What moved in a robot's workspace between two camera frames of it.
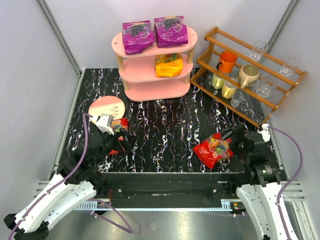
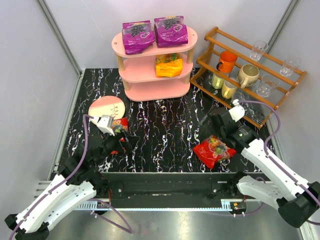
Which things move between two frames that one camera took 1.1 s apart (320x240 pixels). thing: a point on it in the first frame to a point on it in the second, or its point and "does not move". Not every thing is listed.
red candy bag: x=119 y=124 does not move
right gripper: x=235 y=135 to x=219 y=120
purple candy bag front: x=170 y=31 does not move
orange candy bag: x=169 y=65 does not move
